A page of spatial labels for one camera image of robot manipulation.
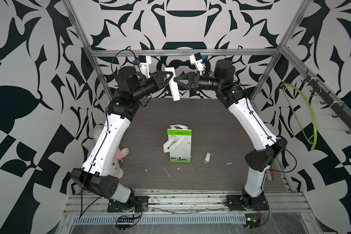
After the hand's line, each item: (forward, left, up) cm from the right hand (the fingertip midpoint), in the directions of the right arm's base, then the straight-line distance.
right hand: (174, 80), depth 58 cm
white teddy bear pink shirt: (-21, +32, -43) cm, 57 cm away
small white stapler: (-13, -18, -47) cm, 52 cm away
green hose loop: (-9, -64, -26) cm, 70 cm away
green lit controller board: (-43, -36, -52) cm, 76 cm away
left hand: (+4, +1, +1) cm, 4 cm away
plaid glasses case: (-22, -51, -48) cm, 74 cm away
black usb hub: (-42, +25, -52) cm, 71 cm away
